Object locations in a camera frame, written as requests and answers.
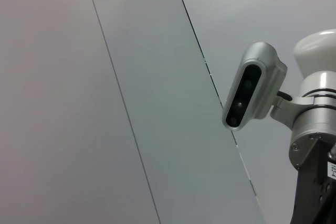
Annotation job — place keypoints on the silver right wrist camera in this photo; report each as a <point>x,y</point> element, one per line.
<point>265,85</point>

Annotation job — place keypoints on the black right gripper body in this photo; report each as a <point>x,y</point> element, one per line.
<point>315,195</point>

